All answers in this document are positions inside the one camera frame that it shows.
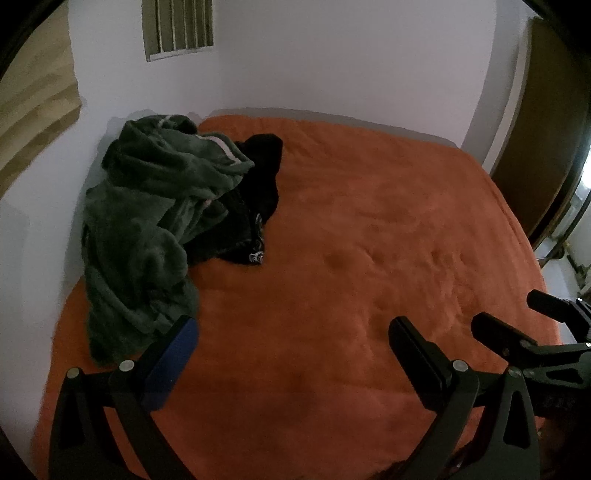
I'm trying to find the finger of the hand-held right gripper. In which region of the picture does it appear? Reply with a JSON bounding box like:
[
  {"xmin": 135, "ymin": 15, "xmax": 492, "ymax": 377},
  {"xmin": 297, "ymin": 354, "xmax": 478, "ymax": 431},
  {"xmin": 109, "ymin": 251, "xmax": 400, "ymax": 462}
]
[
  {"xmin": 527, "ymin": 290, "xmax": 591, "ymax": 324},
  {"xmin": 472, "ymin": 312, "xmax": 543, "ymax": 365}
]

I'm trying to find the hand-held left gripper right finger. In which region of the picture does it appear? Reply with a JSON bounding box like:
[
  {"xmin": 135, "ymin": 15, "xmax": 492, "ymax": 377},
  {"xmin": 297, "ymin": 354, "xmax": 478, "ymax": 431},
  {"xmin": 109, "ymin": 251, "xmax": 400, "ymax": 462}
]
[{"xmin": 389, "ymin": 316, "xmax": 541, "ymax": 480}]

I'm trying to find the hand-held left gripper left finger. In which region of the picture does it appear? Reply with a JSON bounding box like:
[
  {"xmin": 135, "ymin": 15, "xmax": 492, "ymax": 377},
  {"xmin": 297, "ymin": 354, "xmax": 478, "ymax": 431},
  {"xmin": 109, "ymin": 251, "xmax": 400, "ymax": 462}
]
[{"xmin": 48, "ymin": 315, "xmax": 200, "ymax": 480}]

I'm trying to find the green fleece jacket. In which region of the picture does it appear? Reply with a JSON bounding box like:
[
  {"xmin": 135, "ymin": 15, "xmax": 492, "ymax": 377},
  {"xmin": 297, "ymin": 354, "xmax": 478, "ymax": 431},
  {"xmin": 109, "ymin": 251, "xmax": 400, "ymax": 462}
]
[{"xmin": 82, "ymin": 175, "xmax": 218, "ymax": 365}]

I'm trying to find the glass panel door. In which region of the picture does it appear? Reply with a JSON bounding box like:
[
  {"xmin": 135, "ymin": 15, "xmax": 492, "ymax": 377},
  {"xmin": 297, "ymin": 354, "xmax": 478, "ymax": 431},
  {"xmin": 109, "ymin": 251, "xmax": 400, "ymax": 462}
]
[{"xmin": 538, "ymin": 152, "xmax": 591, "ymax": 301}]

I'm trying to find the orange bed blanket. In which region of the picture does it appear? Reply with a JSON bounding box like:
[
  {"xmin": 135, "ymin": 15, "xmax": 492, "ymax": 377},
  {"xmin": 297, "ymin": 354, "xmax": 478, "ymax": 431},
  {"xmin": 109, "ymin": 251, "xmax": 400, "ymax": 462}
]
[{"xmin": 32, "ymin": 115, "xmax": 561, "ymax": 480}]

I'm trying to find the wooden door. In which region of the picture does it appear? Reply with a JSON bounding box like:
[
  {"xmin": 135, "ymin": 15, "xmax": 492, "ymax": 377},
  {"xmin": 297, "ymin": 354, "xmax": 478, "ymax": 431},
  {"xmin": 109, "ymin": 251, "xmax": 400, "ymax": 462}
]
[{"xmin": 492, "ymin": 18, "xmax": 591, "ymax": 245}]

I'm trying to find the black printed garment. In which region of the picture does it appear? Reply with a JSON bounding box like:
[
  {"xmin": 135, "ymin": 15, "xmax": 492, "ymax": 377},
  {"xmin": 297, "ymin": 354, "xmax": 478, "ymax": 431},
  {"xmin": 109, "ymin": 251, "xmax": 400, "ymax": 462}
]
[{"xmin": 187, "ymin": 134, "xmax": 283, "ymax": 266}]

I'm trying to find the beige striped curtain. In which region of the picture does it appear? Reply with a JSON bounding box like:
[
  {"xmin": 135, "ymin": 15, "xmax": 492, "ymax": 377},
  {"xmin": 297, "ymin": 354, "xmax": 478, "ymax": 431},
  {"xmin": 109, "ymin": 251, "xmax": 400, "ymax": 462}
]
[{"xmin": 0, "ymin": 0, "xmax": 86, "ymax": 197}]

